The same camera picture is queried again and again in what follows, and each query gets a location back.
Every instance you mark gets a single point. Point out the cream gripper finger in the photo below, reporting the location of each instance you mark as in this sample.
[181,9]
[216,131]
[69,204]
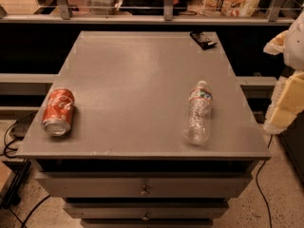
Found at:
[287,103]
[276,45]

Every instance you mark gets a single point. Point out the black rxbar chocolate bar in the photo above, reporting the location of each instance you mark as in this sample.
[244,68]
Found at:
[202,40]

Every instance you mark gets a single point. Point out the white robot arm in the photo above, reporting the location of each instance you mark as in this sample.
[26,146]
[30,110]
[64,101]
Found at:
[293,53]

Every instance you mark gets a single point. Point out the red coca-cola can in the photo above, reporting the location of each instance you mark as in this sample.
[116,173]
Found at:
[58,113]

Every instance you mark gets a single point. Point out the colourful snack bag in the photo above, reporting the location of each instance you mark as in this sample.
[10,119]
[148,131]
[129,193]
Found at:
[229,8]

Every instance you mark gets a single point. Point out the clear plastic water bottle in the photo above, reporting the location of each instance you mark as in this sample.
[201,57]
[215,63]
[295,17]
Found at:
[198,124]

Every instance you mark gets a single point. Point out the top drawer knob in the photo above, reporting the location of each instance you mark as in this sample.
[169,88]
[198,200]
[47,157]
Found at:
[144,192]

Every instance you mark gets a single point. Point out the drawer knob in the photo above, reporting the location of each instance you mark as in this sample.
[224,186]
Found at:
[144,192]
[145,217]

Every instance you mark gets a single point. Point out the clear plastic container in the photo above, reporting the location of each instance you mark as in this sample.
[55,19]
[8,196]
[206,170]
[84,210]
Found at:
[102,7]

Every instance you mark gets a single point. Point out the grey metal railing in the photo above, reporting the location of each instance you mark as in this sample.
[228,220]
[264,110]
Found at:
[269,12]

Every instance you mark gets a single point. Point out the black bag behind rail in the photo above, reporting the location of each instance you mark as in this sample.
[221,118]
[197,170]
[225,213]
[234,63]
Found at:
[151,7]

